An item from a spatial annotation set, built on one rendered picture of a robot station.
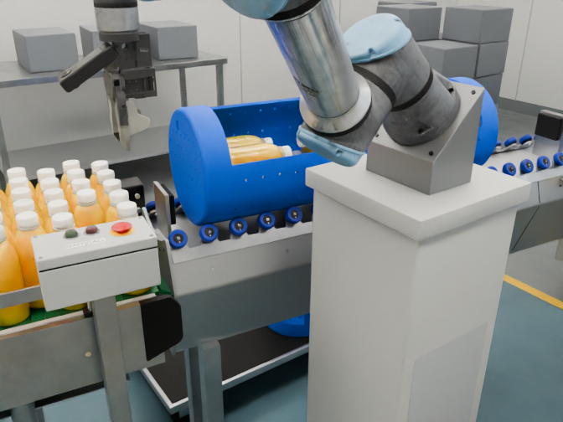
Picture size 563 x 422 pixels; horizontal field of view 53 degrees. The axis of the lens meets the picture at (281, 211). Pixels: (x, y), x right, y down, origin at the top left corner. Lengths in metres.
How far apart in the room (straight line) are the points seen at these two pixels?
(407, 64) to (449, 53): 3.66
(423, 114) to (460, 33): 4.00
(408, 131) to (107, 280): 0.60
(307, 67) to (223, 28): 4.41
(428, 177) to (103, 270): 0.60
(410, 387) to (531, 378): 1.42
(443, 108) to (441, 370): 0.55
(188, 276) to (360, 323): 0.41
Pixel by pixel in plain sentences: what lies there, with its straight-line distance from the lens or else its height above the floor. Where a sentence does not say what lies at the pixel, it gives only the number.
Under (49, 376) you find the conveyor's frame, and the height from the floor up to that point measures 0.79.
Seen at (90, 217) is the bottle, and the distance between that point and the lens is 1.26.
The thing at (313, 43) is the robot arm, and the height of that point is 1.45.
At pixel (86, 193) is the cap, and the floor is 1.10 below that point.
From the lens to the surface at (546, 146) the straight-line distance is 2.13.
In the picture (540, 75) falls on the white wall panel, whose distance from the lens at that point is 6.58.
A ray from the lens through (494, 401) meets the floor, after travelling 2.42.
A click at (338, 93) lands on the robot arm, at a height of 1.37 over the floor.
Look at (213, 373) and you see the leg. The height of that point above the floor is 0.54.
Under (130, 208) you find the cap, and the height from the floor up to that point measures 1.09.
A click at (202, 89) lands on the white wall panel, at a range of 5.13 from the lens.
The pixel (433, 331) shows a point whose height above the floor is 0.88.
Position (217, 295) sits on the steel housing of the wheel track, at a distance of 1.38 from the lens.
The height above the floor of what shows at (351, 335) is 0.81.
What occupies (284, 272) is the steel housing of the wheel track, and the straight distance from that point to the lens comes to 1.43.
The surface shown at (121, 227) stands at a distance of 1.04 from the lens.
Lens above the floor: 1.55
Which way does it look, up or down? 24 degrees down
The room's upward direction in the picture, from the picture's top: straight up
